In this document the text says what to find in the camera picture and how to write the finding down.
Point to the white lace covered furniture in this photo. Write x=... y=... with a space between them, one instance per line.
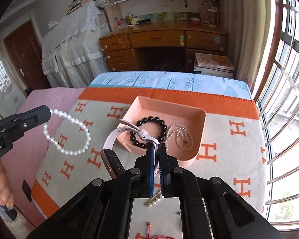
x=71 y=51

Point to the stack of books by desk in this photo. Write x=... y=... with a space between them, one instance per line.
x=215 y=65

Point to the left hand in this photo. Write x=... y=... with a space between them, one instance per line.
x=6 y=194

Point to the pink rectangular tray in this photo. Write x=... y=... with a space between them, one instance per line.
x=179 y=126

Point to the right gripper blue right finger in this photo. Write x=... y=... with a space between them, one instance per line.
x=165 y=173

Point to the pearl safety pin brooch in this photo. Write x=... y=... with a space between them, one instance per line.
x=154 y=200

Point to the metal window grille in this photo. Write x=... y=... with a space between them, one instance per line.
x=278 y=103

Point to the beige curtain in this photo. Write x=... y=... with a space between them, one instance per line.
x=247 y=22

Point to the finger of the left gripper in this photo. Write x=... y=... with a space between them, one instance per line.
x=33 y=118

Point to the pink bed sheet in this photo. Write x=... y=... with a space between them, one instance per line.
x=23 y=160

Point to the wooden desk with drawers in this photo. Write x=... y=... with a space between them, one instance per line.
x=162 y=46

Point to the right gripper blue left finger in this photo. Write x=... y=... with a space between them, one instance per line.
x=150 y=168

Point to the brown wooden door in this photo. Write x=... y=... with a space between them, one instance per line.
x=26 y=56

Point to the pink smart watch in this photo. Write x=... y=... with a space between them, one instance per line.
x=119 y=136

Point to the light blue patterned sheet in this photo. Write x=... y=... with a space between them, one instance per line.
x=174 y=81

